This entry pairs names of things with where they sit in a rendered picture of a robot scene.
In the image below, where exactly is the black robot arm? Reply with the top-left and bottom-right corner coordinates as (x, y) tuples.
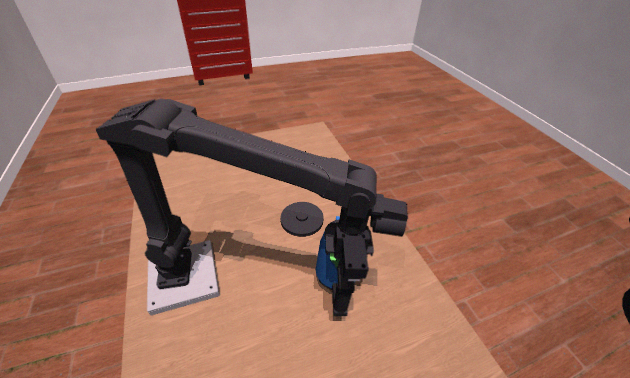
(96, 99), (408, 290)

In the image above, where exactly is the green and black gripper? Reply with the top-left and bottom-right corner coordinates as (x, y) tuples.
(325, 224), (374, 267)

